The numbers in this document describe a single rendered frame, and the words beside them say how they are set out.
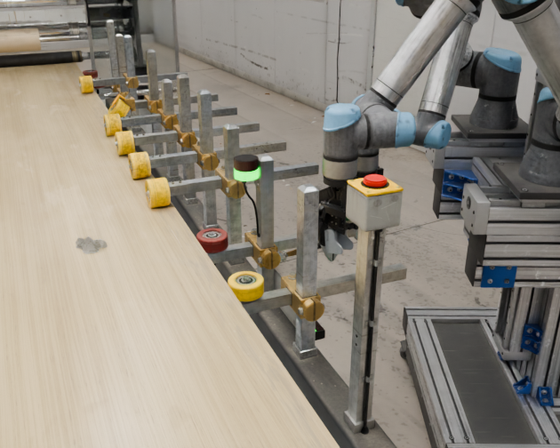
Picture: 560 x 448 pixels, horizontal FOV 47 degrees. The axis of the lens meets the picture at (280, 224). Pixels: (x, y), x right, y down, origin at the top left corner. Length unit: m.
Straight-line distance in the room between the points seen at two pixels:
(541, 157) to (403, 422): 1.16
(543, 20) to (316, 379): 0.88
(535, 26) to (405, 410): 1.53
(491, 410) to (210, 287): 1.15
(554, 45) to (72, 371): 1.13
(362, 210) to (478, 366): 1.42
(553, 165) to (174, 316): 0.97
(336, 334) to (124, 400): 1.82
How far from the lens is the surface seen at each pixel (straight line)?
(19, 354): 1.29
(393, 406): 2.50
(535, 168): 1.70
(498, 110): 2.14
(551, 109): 1.66
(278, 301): 1.46
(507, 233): 1.72
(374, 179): 1.08
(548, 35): 1.44
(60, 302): 1.42
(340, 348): 2.76
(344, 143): 1.33
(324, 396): 1.42
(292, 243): 1.71
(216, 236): 1.62
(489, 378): 2.37
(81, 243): 1.65
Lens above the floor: 1.61
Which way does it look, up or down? 25 degrees down
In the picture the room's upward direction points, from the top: straight up
